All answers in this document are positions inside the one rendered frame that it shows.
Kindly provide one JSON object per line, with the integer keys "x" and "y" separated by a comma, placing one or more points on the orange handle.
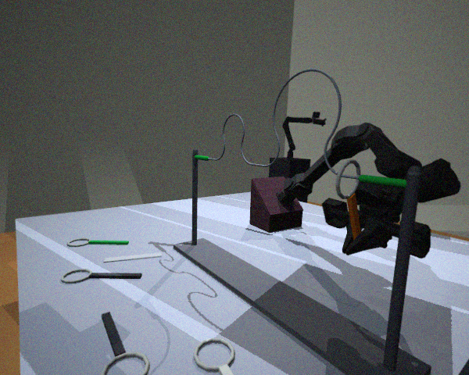
{"x": 351, "y": 197}

